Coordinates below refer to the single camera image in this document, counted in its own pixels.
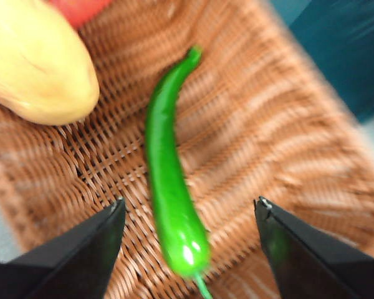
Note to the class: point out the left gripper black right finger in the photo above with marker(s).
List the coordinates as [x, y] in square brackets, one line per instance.
[305, 258]

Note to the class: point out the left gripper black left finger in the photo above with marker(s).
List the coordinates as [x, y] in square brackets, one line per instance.
[74, 261]

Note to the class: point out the long green pepper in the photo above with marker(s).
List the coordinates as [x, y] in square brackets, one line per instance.
[166, 171]

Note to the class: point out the brown woven wicker basket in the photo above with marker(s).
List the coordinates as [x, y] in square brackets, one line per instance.
[268, 124]

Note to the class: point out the yellow-brown potato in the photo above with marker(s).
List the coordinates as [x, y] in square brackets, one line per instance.
[34, 68]

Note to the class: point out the black flat board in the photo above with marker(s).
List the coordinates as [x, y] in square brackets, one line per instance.
[346, 46]

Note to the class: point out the orange carrot with green leaves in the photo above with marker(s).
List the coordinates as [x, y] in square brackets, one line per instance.
[81, 11]

